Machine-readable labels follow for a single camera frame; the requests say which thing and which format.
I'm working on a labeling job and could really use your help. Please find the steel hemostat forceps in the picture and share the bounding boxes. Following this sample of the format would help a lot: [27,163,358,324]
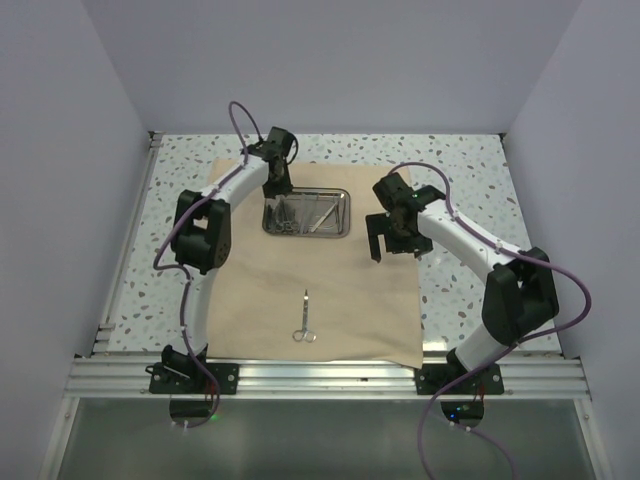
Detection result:
[273,199,300,235]

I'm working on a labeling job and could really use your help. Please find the stainless steel instrument tray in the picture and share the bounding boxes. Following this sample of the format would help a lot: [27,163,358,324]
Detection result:
[262,187,351,239]

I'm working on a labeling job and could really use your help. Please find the beige surgical drape cloth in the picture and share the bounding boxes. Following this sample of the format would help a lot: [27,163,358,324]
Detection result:
[207,163,423,367]

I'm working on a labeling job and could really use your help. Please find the small steel scissors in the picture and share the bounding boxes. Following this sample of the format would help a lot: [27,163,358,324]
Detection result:
[292,290,317,343]

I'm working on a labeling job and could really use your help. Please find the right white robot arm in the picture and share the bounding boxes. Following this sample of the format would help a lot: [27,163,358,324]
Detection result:
[365,172,559,393]

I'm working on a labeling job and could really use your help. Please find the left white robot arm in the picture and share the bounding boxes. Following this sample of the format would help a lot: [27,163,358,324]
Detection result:
[153,127,299,393]

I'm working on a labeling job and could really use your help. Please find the steel scalpel handle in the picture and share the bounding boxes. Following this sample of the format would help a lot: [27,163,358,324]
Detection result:
[299,195,313,235]

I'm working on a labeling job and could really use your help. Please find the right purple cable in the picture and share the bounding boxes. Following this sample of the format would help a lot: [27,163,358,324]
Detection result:
[387,162,595,480]

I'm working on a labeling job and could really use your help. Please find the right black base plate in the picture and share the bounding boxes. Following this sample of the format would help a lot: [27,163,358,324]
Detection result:
[413,363,505,396]

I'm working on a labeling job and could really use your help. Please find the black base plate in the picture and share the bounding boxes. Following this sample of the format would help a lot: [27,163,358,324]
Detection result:
[413,363,505,396]
[145,363,240,395]

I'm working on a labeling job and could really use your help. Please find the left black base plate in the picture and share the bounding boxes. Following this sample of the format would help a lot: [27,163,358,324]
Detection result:
[145,363,240,395]

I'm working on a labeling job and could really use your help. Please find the aluminium mounting rail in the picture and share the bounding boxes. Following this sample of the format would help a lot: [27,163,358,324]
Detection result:
[64,355,590,400]

